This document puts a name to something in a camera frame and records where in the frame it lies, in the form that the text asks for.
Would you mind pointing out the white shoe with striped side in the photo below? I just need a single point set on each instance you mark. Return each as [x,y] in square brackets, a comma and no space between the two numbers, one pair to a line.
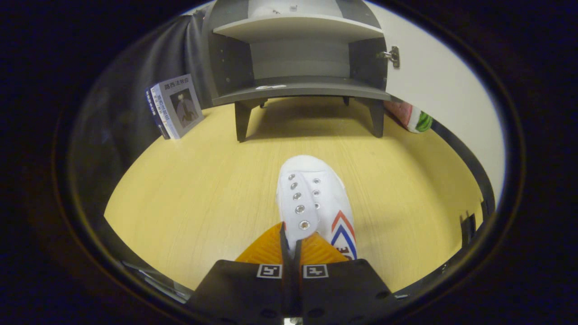
[311,189]

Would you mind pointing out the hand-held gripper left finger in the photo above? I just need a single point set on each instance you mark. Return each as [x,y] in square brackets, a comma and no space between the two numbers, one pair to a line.
[239,289]

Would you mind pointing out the black backdrop cloth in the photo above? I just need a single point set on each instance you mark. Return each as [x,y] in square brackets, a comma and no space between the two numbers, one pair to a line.
[122,104]

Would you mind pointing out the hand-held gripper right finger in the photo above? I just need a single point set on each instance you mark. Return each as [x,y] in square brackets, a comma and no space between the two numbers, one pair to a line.
[343,289]

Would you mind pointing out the white book with portrait cover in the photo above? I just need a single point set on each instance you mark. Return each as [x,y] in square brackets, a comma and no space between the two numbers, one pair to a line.
[186,108]

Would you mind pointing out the white shoe cabinet door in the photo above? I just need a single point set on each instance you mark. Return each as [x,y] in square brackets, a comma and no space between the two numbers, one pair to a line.
[442,90]

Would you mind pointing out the watermelon pattern toy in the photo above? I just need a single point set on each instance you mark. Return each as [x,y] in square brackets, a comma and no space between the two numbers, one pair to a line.
[417,121]

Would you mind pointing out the metal door hinge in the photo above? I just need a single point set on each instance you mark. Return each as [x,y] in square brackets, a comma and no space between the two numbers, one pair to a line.
[392,56]

